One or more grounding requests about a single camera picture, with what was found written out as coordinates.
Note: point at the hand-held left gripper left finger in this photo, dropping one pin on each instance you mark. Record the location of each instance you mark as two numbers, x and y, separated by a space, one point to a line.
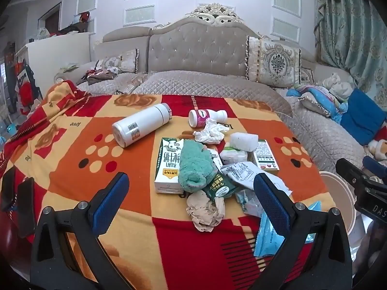
110 199

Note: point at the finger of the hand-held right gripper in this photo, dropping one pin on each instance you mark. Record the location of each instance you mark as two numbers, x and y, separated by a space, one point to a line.
375 164
350 170

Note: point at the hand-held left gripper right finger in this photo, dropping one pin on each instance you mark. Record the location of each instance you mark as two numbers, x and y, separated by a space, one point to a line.
270 199

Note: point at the clear plastic wrapper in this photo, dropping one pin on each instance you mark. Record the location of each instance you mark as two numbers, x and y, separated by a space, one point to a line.
251 202

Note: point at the beige trash bin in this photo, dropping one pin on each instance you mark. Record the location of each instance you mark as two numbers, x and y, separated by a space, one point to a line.
338 193

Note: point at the silver printed sachet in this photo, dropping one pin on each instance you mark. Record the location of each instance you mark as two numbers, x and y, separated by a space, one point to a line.
242 172

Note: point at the light blue snack packet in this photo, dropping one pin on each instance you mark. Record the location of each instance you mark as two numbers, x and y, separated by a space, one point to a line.
266 241

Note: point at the dark green snack packet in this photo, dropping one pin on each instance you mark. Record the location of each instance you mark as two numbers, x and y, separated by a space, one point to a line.
220 187

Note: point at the green and white tissue pack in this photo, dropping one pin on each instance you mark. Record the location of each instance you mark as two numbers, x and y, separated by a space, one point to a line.
232 156

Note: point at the white foam block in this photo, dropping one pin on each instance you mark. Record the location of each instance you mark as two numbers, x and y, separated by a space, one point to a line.
243 141

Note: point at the green and white milk carton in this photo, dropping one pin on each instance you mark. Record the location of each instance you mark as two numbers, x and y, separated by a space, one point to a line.
167 166

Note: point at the beige tissue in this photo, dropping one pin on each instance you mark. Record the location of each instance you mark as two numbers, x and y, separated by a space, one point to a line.
204 211

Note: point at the white box with blue logo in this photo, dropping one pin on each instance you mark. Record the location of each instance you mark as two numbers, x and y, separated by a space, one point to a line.
216 157

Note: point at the teal fuzzy sock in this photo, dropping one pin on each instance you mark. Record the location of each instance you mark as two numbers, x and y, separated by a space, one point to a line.
195 166

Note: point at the white tissue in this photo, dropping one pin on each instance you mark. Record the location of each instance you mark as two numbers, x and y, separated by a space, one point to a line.
210 134

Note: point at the plush toy with red hat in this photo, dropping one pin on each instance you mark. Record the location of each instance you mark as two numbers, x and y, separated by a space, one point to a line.
378 149

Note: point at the blue cushion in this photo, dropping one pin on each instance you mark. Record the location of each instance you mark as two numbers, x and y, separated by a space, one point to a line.
362 117

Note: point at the orange and red patterned blanket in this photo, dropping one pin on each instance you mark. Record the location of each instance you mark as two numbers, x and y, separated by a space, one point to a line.
75 157

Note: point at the white thermos bottle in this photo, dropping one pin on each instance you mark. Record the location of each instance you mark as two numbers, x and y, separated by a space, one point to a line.
136 123

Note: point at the crumpled white clothes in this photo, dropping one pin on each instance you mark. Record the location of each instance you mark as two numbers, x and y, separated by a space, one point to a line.
340 89

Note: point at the colourful blue folded blanket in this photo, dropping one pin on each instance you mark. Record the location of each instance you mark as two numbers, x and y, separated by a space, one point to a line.
314 95

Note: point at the black rectangular object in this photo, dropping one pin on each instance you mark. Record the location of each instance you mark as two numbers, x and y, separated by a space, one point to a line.
25 205

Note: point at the small white bottle magenta label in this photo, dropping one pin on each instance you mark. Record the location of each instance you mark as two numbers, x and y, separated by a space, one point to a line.
205 117

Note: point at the small dark patterned cushion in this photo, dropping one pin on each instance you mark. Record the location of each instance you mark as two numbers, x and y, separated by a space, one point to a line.
307 75

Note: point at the pile of dark clothes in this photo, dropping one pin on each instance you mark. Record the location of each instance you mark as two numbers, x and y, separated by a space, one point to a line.
99 77

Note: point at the large ornate embroidered cushion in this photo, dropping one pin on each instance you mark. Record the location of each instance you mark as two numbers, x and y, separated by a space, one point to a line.
273 60

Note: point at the stack of papers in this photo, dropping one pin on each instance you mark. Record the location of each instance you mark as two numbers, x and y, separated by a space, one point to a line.
68 67

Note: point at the small beige fringed cushion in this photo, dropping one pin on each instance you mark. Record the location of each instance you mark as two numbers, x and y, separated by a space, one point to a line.
124 60

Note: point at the teal patterned curtain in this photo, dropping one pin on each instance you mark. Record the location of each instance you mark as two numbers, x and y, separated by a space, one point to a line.
347 27

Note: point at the red printed bag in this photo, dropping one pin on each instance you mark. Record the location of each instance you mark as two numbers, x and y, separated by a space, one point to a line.
25 87

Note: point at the white cabinet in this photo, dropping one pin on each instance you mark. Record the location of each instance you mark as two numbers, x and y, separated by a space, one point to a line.
60 51

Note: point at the grey tufted sofa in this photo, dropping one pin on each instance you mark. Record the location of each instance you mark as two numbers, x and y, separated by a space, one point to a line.
196 48

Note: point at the pile of household items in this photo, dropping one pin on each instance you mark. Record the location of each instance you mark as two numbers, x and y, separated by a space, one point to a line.
75 22

